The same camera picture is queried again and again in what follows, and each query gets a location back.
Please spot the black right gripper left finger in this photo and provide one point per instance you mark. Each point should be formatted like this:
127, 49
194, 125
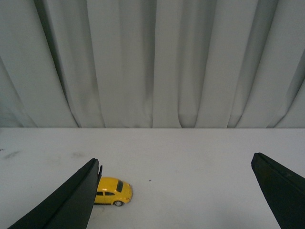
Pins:
69, 206

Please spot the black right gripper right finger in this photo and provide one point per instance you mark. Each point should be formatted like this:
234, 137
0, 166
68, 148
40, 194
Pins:
283, 189

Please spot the yellow beetle toy car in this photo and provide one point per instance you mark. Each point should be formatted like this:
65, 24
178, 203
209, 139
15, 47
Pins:
113, 191

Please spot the white pleated curtain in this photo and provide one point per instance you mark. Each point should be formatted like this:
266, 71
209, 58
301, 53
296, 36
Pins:
152, 63

